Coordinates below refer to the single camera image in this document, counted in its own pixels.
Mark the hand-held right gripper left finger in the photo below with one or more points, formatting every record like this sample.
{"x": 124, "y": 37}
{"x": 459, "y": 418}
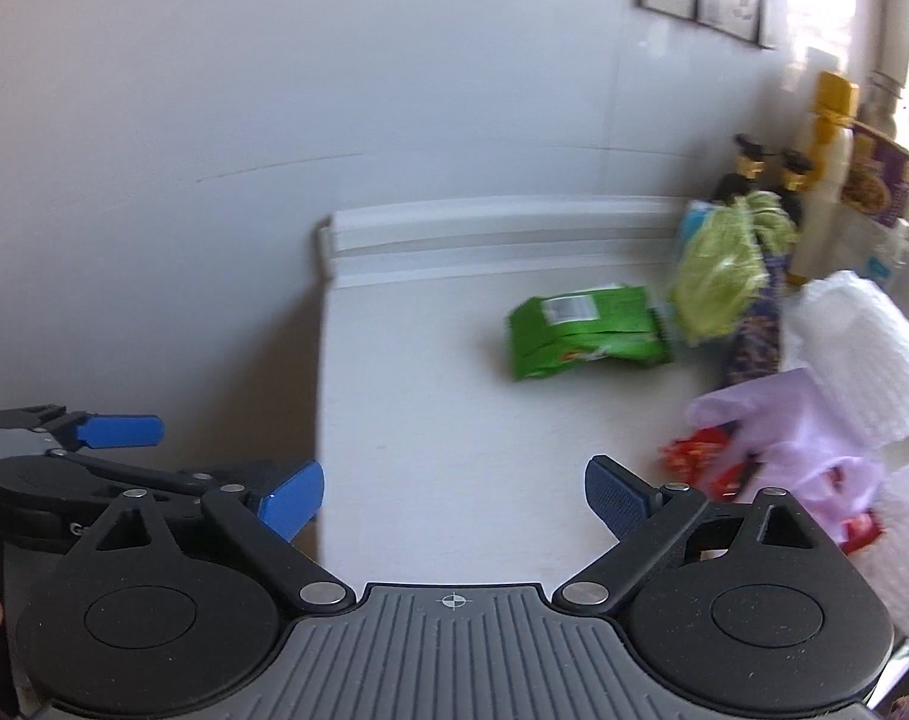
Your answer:
{"x": 293, "y": 501}

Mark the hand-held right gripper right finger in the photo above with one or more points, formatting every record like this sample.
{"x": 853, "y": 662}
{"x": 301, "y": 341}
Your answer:
{"x": 615, "y": 499}

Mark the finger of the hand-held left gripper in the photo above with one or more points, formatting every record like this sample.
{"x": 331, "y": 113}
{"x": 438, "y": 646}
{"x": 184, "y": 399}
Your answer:
{"x": 124, "y": 474}
{"x": 120, "y": 431}

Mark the green snack packet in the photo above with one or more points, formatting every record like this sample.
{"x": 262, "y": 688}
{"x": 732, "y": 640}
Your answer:
{"x": 589, "y": 330}

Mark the purple rubber glove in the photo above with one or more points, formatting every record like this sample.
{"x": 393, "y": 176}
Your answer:
{"x": 784, "y": 420}

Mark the dark patterned snack packet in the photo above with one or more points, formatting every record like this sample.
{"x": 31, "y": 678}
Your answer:
{"x": 758, "y": 337}

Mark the small red wrapper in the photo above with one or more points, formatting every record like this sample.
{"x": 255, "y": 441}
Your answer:
{"x": 863, "y": 529}

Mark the blue plastic cup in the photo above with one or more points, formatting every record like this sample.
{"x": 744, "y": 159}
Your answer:
{"x": 696, "y": 221}

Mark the black bottle with gold cap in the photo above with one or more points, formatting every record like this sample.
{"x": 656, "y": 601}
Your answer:
{"x": 739, "y": 180}
{"x": 793, "y": 187}

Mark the small blue label spray bottle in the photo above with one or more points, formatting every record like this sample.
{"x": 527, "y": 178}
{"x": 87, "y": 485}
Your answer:
{"x": 878, "y": 266}

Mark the white bottle with yellow cap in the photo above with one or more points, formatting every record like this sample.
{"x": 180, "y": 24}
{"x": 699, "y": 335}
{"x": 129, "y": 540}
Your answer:
{"x": 825, "y": 187}

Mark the purple instant noodle cup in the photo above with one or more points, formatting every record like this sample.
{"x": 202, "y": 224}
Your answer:
{"x": 885, "y": 180}

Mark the metal flask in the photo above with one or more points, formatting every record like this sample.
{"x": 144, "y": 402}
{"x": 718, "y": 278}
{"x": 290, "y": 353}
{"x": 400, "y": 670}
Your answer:
{"x": 882, "y": 101}

